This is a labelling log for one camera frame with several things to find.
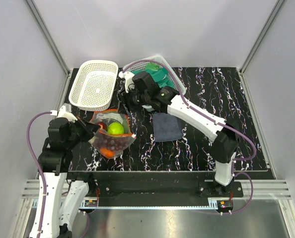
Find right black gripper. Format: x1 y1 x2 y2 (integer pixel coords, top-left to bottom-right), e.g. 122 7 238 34
116 85 149 117

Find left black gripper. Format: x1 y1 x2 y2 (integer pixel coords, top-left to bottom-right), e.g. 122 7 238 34
66 114 101 148

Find clear zip top bag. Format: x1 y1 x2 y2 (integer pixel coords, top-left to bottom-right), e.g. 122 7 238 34
90 109 136 159

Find dark red fake apple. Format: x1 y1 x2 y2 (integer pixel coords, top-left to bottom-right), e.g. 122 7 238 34
97 121 108 131

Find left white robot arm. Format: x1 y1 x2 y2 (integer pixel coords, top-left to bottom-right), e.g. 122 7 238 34
29 117 100 238

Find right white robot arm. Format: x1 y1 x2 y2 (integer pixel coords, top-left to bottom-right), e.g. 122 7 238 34
119 71 239 197

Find green fake apple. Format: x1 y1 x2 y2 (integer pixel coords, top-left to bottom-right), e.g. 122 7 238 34
107 122 125 135

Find orange fake fruit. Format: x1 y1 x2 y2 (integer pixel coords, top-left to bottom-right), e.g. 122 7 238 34
100 148 115 159

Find purple fake grapes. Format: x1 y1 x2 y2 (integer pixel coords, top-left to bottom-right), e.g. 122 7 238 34
93 136 131 151

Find white oval perforated basket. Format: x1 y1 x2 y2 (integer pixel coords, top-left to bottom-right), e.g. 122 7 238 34
69 60 119 112

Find white rectangular plastic basket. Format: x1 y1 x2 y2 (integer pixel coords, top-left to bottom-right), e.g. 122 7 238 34
122 55 186 95

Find green cloth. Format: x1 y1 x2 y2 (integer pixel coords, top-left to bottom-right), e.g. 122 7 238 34
131 62 174 88

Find grey folded towel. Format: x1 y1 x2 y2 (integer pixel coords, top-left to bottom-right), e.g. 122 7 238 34
152 113 183 142

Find left connector box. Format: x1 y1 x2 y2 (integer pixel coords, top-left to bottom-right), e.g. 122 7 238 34
84 198 98 207

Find connector box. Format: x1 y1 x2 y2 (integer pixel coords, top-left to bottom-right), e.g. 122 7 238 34
84 198 98 207
218 200 233 213

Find black marble pattern mat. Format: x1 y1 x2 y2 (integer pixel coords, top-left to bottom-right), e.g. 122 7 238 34
70 67 274 179

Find right connector box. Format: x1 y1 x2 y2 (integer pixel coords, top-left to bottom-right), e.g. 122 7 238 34
218 200 233 213

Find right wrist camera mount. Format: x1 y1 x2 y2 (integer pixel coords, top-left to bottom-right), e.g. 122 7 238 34
118 71 135 93

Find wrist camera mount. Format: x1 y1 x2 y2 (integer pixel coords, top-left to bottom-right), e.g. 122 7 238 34
118 71 135 93
57 103 77 123

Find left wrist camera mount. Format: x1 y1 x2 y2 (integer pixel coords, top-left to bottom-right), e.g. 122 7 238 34
57 103 77 123

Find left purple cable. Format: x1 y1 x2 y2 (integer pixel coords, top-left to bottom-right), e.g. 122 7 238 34
25 111 58 238

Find purple cable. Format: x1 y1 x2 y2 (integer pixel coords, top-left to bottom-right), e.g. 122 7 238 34
25 111 58 238
121 59 257 216

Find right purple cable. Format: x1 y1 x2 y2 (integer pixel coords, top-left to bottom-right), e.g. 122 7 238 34
121 59 257 216

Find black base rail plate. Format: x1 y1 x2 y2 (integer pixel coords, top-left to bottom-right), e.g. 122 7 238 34
68 171 244 209

